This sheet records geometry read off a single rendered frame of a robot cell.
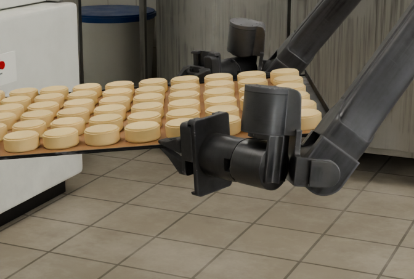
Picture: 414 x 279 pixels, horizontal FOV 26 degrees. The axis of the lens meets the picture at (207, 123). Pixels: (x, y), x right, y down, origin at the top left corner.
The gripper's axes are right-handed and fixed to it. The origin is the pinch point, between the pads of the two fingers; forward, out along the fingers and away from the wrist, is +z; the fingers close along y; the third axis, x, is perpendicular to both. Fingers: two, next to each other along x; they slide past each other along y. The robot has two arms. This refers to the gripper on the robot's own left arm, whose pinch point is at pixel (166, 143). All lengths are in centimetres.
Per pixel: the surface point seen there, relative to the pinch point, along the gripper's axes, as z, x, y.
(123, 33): 296, 242, 38
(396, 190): 128, 256, 102
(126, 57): 297, 243, 52
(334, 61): 156, 249, 43
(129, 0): 335, 281, 26
